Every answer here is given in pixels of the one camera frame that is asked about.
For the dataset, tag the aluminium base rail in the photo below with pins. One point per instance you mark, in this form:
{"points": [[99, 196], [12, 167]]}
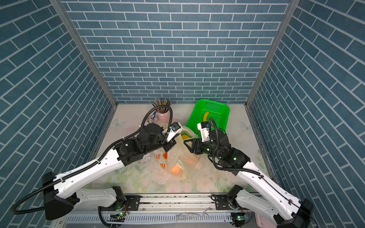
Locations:
{"points": [[152, 209]]}

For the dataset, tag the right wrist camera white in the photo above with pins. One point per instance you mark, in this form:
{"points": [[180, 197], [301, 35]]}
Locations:
{"points": [[203, 127]]}

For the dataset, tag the pink pencil cup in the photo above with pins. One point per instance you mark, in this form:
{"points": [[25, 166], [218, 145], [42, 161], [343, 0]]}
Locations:
{"points": [[163, 117]]}

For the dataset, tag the orange fruit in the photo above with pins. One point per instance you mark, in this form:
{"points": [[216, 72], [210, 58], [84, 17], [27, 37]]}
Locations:
{"points": [[176, 170]]}

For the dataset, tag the bundle of coloured pencils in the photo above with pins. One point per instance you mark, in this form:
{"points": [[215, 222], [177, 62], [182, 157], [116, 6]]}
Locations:
{"points": [[162, 101]]}

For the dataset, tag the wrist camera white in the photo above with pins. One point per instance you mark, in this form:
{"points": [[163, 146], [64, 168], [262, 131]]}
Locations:
{"points": [[203, 127], [172, 131]]}

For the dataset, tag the yellow banana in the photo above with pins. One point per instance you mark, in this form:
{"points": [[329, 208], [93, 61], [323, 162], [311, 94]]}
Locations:
{"points": [[205, 117]]}

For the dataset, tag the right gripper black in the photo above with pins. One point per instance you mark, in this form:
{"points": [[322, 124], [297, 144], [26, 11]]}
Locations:
{"points": [[195, 141]]}

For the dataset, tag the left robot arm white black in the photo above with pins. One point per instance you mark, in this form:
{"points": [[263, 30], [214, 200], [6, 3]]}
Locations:
{"points": [[65, 192]]}

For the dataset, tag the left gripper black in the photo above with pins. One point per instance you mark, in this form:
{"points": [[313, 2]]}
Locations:
{"points": [[170, 144]]}

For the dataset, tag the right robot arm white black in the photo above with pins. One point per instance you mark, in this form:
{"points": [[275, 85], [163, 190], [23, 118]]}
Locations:
{"points": [[274, 203]]}

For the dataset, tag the yellow printed plastic bag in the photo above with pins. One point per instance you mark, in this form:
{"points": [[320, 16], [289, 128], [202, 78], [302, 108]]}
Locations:
{"points": [[179, 154]]}

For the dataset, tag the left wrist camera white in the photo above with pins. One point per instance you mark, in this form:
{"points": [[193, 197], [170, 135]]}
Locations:
{"points": [[172, 131]]}

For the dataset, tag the green plastic basket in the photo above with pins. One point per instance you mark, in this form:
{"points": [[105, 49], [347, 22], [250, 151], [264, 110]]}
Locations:
{"points": [[218, 111]]}

